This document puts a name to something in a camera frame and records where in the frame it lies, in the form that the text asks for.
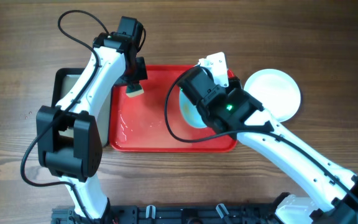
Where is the red plastic tray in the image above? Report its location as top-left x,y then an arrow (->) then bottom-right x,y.
109,65 -> 237,153

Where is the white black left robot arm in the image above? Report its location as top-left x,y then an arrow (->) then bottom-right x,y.
35,32 -> 147,223

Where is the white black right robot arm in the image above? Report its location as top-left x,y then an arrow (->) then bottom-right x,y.
181,52 -> 358,223

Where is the black water tray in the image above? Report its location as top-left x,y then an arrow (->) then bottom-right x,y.
52,68 -> 112,147

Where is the white plate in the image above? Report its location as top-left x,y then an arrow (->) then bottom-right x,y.
244,68 -> 301,122

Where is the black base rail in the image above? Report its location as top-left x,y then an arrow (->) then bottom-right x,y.
50,202 -> 279,224

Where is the yellow green sponge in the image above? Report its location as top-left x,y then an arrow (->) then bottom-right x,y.
126,83 -> 144,98

